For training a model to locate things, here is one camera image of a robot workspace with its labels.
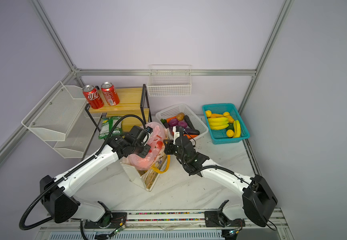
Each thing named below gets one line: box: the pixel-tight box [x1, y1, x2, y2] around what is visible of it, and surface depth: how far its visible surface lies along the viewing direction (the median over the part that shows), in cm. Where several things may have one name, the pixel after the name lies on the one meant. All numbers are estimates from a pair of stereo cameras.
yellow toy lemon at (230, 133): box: [226, 129, 235, 138], surface depth 107 cm
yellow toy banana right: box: [233, 120, 241, 138], surface depth 105 cm
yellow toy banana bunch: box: [208, 117, 230, 130], surface depth 109 cm
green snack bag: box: [98, 116, 122, 140], surface depth 89 cm
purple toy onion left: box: [169, 118, 178, 127], surface depth 112 cm
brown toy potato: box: [176, 112, 185, 121], surface depth 116 cm
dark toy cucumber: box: [184, 115, 195, 129], surface depth 113 cm
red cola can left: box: [82, 84, 104, 110], surface depth 72 cm
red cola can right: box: [101, 81, 120, 106], surface depth 73 cm
